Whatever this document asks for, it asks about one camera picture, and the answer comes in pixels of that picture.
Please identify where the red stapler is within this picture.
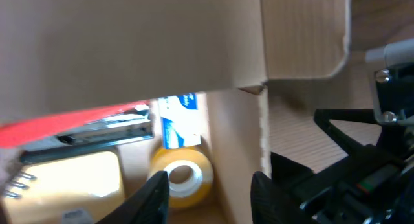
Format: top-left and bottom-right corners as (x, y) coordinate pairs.
(1, 100), (153, 165)

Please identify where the yellow spiral notepad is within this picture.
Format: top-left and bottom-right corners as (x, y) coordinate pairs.
(2, 151), (125, 224)

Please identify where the brown cardboard box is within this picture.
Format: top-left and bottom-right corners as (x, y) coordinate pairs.
(1, 0), (351, 223)

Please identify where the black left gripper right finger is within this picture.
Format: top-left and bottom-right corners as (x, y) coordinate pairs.
(250, 171), (317, 224)

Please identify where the yellow clear tape roll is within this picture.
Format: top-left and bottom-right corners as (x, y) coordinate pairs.
(148, 147), (214, 209)

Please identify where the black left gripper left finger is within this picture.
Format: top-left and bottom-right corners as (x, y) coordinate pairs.
(96, 171), (169, 224)

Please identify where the blue white staples box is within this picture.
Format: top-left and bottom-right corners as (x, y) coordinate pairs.
(158, 93), (201, 150)

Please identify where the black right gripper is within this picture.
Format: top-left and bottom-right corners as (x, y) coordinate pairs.
(270, 63), (413, 223)

